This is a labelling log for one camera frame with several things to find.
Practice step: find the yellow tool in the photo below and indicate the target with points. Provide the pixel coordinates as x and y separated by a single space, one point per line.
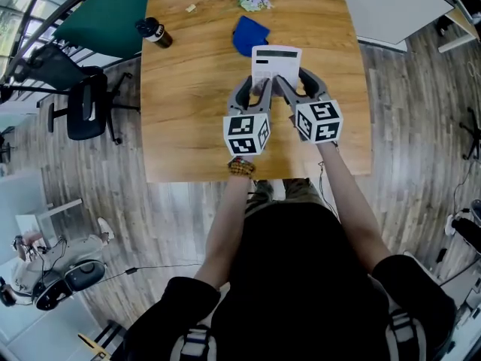
92 346

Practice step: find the person's black shirt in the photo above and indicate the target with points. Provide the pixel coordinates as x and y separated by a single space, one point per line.
297 284

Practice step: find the black tumbler with white band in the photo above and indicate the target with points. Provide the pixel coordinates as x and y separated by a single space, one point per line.
156 34

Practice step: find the green partition panel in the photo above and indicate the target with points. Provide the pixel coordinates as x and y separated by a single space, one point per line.
109 17

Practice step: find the white calculator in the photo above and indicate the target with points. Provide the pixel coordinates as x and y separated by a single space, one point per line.
276 64

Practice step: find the wooden table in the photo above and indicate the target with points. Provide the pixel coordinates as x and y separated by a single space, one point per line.
391 10

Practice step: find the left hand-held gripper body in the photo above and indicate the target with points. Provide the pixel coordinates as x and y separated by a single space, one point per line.
240 126

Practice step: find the person's camouflage trousers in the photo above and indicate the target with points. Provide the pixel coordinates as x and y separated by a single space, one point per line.
300 190

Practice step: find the black mesh office chair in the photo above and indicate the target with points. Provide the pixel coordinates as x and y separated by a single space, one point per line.
86 111

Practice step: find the blue cloth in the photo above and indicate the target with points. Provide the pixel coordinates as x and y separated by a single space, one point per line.
248 34

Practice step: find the wooden desk with white leg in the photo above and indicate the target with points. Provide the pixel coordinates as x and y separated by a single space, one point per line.
462 28

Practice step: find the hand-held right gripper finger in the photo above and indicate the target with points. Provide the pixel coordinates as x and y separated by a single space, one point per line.
322 90
289 94

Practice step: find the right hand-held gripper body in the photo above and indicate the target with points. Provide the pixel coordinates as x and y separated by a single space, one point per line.
319 119

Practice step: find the small paper scrap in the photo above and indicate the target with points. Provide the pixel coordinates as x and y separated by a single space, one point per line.
191 8

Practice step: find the black chair base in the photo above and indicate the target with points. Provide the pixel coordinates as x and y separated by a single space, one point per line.
474 134

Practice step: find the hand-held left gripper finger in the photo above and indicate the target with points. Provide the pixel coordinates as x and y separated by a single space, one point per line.
267 96
235 98

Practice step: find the black and white helmet device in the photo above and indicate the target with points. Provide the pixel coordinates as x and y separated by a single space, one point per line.
84 275

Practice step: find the person's left forearm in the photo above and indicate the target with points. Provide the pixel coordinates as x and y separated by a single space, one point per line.
225 231

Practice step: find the person's right forearm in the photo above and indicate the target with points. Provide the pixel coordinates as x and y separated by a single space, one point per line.
349 209

